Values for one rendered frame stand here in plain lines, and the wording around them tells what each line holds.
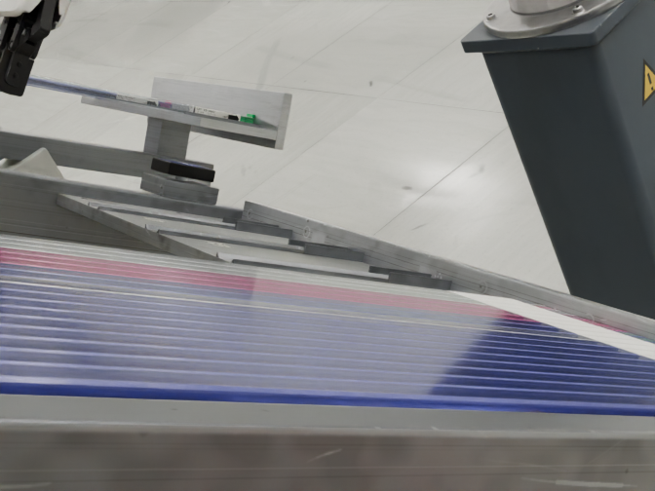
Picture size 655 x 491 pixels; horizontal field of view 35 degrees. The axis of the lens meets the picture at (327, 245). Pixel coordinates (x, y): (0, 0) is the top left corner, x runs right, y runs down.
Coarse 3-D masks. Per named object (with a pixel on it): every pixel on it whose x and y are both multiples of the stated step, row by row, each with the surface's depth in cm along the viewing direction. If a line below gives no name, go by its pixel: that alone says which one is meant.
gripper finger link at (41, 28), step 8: (48, 0) 103; (56, 0) 103; (40, 8) 103; (48, 8) 103; (40, 16) 102; (48, 16) 103; (40, 24) 102; (48, 24) 102; (32, 32) 103; (40, 32) 102; (48, 32) 102; (32, 40) 104; (40, 40) 104
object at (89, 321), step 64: (0, 256) 43; (64, 256) 47; (128, 256) 51; (0, 320) 31; (64, 320) 33; (128, 320) 35; (192, 320) 38; (256, 320) 41; (320, 320) 44; (384, 320) 48; (448, 320) 53; (512, 320) 58; (576, 320) 66; (0, 384) 25; (64, 384) 26; (128, 384) 27; (192, 384) 28; (256, 384) 30; (320, 384) 31; (384, 384) 33; (448, 384) 36; (512, 384) 38; (576, 384) 41; (640, 384) 45
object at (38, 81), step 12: (36, 84) 108; (48, 84) 109; (60, 84) 109; (72, 84) 110; (96, 96) 112; (108, 96) 113; (120, 96) 113; (132, 96) 114; (144, 96) 115; (156, 108) 116; (168, 108) 117; (180, 108) 118; (192, 108) 119; (240, 120) 122; (252, 120) 123
